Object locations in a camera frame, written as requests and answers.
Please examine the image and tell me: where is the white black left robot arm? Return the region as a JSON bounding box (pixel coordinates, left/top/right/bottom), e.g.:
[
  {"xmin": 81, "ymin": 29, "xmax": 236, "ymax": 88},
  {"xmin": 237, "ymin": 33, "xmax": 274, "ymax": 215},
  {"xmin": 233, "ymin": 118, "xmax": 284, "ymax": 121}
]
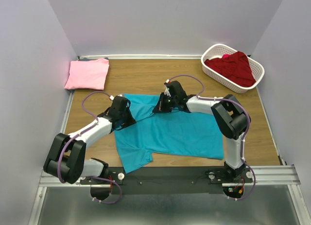
[{"xmin": 43, "ymin": 96, "xmax": 136, "ymax": 184}]

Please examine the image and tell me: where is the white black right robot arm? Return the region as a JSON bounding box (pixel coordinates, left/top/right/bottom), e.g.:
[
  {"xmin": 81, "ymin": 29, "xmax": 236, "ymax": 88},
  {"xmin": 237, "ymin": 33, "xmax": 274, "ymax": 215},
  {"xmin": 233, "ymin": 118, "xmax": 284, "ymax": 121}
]
[{"xmin": 153, "ymin": 80, "xmax": 251, "ymax": 182}]

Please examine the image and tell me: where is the aluminium table frame rail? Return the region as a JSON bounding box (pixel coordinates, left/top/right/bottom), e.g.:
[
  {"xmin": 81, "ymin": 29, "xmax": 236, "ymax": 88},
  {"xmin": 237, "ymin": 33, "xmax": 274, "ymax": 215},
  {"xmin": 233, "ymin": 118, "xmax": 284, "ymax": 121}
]
[{"xmin": 39, "ymin": 165, "xmax": 301, "ymax": 187}]

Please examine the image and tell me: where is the magenta garment in basket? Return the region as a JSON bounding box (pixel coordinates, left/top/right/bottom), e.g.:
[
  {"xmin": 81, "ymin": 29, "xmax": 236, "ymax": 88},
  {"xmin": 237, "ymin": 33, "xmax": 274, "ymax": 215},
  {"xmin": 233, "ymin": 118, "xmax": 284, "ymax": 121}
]
[{"xmin": 222, "ymin": 54, "xmax": 230, "ymax": 59}]

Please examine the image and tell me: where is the dark folded t-shirt underneath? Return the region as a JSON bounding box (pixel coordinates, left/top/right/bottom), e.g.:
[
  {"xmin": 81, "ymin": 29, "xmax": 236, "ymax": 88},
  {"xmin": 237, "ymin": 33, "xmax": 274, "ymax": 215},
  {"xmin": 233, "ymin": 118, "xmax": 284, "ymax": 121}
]
[{"xmin": 79, "ymin": 57, "xmax": 109, "ymax": 62}]

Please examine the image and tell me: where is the folded pink t-shirt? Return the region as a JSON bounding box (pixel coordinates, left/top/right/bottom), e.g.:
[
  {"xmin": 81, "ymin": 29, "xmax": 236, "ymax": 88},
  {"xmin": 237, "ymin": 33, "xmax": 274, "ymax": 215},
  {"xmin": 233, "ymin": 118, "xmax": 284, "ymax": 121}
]
[{"xmin": 64, "ymin": 58, "xmax": 109, "ymax": 90}]

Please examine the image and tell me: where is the teal t-shirt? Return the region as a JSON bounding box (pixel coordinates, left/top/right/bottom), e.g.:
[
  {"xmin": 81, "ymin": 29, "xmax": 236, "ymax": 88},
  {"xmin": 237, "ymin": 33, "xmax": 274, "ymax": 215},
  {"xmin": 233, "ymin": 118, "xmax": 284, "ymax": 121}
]
[{"xmin": 114, "ymin": 94, "xmax": 224, "ymax": 173}]

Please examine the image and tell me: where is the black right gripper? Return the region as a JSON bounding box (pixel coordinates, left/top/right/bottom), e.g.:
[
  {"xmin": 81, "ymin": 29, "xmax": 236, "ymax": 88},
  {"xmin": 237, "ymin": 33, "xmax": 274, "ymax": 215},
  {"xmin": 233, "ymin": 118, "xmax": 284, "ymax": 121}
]
[{"xmin": 152, "ymin": 92, "xmax": 177, "ymax": 114}]

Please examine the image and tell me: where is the white plastic laundry basket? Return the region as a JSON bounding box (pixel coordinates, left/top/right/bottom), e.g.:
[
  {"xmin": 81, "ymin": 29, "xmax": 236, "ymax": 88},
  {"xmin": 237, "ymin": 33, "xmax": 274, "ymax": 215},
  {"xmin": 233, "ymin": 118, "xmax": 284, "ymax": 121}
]
[{"xmin": 201, "ymin": 44, "xmax": 265, "ymax": 94}]

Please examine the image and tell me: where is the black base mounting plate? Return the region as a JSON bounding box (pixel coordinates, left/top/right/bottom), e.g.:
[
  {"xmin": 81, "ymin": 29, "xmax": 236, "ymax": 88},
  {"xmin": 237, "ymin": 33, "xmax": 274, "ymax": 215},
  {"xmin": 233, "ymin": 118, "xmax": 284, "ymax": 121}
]
[{"xmin": 80, "ymin": 165, "xmax": 253, "ymax": 195}]

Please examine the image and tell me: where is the dark red t-shirt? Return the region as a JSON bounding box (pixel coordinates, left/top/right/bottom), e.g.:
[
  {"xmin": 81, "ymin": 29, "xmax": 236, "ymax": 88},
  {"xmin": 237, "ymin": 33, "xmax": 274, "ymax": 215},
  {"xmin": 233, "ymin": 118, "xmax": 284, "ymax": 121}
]
[{"xmin": 204, "ymin": 52, "xmax": 256, "ymax": 87}]

